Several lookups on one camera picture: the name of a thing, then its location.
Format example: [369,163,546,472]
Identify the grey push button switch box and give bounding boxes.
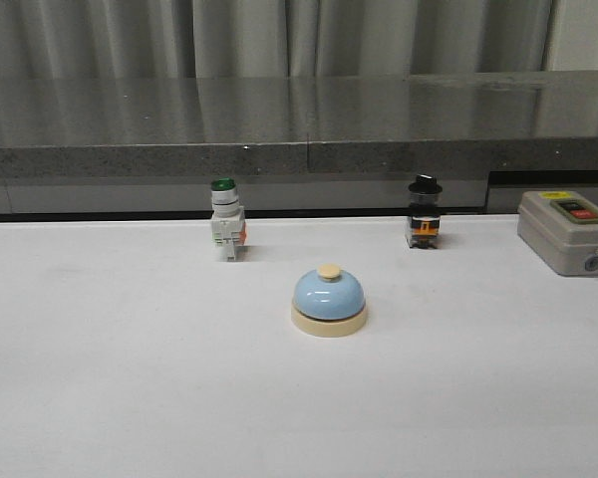
[517,190,598,277]

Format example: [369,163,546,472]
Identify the green pushbutton switch white body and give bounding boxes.
[210,177,247,261]

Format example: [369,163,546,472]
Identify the black rotary selector switch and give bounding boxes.
[406,174,443,249]

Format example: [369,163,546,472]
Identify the grey curtain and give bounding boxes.
[0,1,598,79]

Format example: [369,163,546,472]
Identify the blue desk bell cream base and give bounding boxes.
[290,263,368,338]

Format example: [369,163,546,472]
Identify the grey stone counter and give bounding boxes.
[0,71,598,220]

